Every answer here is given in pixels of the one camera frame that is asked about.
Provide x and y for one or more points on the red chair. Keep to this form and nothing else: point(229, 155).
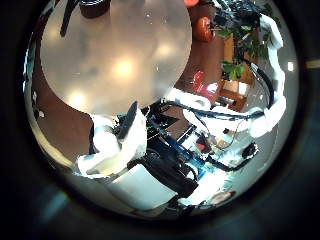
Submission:
point(200, 83)

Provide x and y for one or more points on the dark round vase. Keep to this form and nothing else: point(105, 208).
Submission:
point(94, 7)

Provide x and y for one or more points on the round white table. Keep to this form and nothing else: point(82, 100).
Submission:
point(116, 56)

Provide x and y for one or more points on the orange sofa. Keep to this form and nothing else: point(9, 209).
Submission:
point(191, 2)

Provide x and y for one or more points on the green leafy plant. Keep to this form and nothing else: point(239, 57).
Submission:
point(245, 46)

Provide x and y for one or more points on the wooden cabinet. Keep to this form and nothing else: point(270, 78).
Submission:
point(235, 90)

